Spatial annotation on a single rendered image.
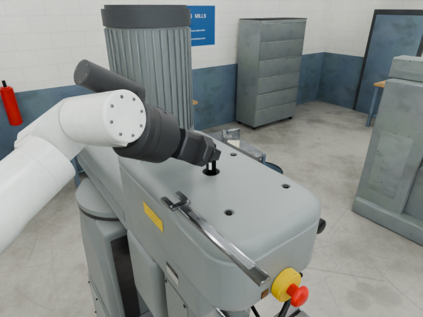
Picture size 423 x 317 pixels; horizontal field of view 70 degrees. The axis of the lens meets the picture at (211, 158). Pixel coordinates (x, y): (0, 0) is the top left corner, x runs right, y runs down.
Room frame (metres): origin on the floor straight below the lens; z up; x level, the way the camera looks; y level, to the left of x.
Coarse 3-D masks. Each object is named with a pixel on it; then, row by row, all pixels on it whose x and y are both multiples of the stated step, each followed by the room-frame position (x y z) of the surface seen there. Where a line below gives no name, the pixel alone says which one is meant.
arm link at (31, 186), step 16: (16, 160) 0.28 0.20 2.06; (32, 160) 0.28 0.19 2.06; (0, 176) 0.26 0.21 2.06; (16, 176) 0.26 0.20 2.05; (32, 176) 0.27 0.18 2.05; (48, 176) 0.28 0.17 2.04; (0, 192) 0.24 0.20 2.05; (16, 192) 0.25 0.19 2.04; (32, 192) 0.26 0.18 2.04; (48, 192) 0.27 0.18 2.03; (0, 208) 0.23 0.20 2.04; (16, 208) 0.24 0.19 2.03; (32, 208) 0.25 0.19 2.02; (0, 224) 0.22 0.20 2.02; (16, 224) 0.24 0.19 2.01; (0, 240) 0.22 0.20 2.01
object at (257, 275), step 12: (180, 192) 0.47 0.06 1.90; (168, 204) 0.43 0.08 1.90; (180, 204) 0.43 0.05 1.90; (192, 216) 0.40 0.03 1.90; (204, 228) 0.37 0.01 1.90; (216, 240) 0.34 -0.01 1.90; (228, 240) 0.34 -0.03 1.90; (228, 252) 0.32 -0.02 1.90; (240, 252) 0.32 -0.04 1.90; (240, 264) 0.30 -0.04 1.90; (252, 264) 0.30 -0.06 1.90; (252, 276) 0.28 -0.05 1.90; (264, 276) 0.28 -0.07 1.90
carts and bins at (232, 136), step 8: (232, 128) 3.20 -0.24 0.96; (216, 136) 3.28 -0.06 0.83; (224, 136) 3.07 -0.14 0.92; (232, 136) 3.14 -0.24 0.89; (232, 144) 2.92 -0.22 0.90; (240, 144) 3.06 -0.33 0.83; (248, 144) 3.06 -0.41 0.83; (248, 152) 2.85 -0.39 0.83; (256, 152) 2.85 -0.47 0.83; (264, 160) 2.79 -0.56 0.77; (272, 168) 2.97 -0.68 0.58; (280, 168) 2.88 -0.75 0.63
